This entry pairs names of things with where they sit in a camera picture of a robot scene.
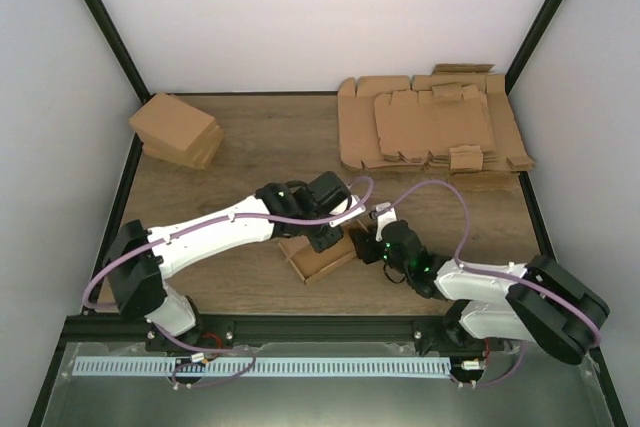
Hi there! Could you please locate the cardboard box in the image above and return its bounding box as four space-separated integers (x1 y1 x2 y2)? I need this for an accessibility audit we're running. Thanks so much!
278 221 366 286

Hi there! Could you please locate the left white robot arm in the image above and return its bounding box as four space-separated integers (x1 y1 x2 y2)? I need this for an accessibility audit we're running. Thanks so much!
106 171 357 351

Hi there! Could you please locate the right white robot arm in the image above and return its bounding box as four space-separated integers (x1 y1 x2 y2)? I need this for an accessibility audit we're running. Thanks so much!
350 220 610 365

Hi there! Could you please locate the stack of flat cardboard blanks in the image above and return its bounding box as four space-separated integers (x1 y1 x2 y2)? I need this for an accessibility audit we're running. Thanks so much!
337 64 534 190

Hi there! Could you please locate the stack of folded cardboard boxes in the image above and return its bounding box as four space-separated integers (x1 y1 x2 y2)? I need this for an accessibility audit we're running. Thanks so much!
129 93 224 170

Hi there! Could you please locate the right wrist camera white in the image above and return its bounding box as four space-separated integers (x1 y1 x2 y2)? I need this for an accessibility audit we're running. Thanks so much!
369 202 397 242

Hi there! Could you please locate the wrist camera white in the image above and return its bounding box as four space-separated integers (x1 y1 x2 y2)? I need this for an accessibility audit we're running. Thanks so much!
369 202 397 242
329 195 366 227

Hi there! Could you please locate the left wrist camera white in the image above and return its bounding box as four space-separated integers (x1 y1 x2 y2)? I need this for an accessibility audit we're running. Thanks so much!
329 195 366 227

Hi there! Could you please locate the light blue slotted cable duct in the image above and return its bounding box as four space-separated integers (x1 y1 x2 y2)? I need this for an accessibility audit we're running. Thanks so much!
72 356 451 379

